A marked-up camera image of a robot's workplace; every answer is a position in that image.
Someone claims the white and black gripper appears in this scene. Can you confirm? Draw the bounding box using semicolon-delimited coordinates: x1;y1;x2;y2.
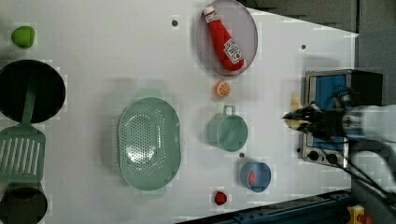
283;96;349;141

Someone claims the peeled plush banana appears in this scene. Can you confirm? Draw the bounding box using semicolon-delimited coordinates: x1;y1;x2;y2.
285;92;304;130

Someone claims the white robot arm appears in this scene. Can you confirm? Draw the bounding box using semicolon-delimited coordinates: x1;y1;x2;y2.
283;101;395;145

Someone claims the green oval strainer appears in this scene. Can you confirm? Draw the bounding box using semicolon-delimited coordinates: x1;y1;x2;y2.
118;89;181;200

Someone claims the toy oven with blue door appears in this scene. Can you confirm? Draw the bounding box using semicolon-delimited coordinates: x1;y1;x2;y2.
301;69;383;168

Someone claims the blue bowl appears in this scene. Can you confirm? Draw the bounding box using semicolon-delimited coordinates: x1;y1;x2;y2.
240;161;272;193

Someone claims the red plush strawberry in bowl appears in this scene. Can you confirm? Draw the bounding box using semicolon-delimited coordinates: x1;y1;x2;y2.
247;171;257;185

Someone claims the green measuring cup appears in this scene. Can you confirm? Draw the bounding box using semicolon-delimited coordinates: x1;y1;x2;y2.
207;105;248;152

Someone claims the orange slice toy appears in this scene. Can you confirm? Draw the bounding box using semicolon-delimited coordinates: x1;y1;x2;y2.
214;81;231;97

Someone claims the yellow emergency stop box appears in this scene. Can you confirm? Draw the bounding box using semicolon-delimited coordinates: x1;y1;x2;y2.
347;205;373;224

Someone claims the red plush ketchup bottle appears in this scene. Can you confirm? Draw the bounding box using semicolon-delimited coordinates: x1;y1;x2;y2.
203;6;245;72

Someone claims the red plush strawberry on table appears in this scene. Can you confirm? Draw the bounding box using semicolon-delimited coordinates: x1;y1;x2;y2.
214;191;227;205

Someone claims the grey round plate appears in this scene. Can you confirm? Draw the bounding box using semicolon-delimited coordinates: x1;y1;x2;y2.
195;0;258;76

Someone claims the green slotted spatula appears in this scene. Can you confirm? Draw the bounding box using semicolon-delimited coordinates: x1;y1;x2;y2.
0;87;46;183

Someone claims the black cylindrical pot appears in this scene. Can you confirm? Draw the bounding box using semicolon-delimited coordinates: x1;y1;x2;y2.
0;59;67;124

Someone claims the dark round pot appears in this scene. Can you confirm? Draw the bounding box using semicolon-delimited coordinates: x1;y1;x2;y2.
0;187;49;224

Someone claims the green plush pear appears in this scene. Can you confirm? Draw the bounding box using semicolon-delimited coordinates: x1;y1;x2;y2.
11;26;35;49

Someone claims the black cable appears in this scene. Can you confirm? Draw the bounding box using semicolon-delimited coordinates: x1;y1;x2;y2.
320;146;396;206

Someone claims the blue metal frame rail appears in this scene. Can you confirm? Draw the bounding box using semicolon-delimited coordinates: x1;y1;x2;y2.
177;190;356;224

